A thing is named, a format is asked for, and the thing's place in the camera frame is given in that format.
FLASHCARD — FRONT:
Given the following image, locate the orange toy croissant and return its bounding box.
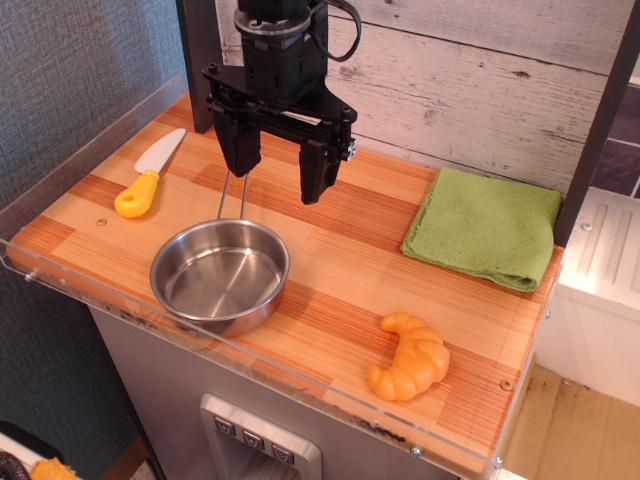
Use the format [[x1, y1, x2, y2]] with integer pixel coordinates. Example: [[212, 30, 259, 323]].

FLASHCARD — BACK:
[[367, 312, 451, 401]]

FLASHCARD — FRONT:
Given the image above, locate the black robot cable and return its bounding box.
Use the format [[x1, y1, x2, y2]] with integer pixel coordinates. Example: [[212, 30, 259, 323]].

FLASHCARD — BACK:
[[305, 0, 363, 63]]

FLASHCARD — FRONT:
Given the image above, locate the dark vertical post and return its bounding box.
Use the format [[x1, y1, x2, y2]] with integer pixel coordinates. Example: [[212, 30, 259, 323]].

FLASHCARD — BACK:
[[554, 1, 639, 247], [176, 0, 222, 133]]

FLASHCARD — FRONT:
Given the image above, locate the clear acrylic table guard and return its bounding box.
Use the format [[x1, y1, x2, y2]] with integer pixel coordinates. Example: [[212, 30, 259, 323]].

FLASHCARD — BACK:
[[1, 76, 563, 479]]

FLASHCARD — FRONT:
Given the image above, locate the grey dispenser panel with buttons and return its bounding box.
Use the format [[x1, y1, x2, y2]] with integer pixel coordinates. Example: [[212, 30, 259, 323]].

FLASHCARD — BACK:
[[200, 393, 323, 479]]

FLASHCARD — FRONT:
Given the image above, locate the dark vertical post right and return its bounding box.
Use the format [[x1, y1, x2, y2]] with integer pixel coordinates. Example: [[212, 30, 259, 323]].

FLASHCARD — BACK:
[[554, 1, 639, 247]]

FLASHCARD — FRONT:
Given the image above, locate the orange object bottom left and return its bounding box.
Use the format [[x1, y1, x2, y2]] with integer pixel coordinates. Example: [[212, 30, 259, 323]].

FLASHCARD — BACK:
[[30, 458, 79, 480]]

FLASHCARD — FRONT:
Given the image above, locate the yellow handled toy knife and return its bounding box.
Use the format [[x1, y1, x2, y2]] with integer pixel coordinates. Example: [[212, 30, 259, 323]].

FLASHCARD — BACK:
[[114, 128, 187, 219]]

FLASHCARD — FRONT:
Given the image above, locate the stainless steel pan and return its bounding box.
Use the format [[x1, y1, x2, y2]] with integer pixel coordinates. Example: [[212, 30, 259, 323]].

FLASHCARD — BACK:
[[149, 175, 291, 337]]

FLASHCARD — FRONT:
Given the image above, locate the dark vertical post left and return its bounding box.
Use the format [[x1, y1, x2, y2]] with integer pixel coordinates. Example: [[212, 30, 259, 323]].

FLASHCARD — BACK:
[[176, 0, 222, 133]]

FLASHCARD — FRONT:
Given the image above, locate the green folded cloth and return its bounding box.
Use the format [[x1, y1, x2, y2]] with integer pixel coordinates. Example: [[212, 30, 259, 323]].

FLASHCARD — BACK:
[[401, 168, 562, 293]]

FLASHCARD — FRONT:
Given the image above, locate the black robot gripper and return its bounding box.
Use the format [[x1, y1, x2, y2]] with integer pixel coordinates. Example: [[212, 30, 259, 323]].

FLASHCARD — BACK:
[[203, 27, 357, 205]]

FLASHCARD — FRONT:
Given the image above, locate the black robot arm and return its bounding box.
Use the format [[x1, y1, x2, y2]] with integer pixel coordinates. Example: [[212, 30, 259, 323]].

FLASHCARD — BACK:
[[203, 1, 357, 205]]

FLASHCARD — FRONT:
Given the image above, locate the white cabinet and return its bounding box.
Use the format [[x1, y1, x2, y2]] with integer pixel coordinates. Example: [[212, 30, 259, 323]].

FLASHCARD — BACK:
[[534, 188, 639, 405]]

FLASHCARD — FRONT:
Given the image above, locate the stainless steel cabinet front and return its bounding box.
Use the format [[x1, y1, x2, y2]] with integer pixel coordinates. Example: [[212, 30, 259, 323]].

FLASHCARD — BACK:
[[91, 308, 453, 479]]

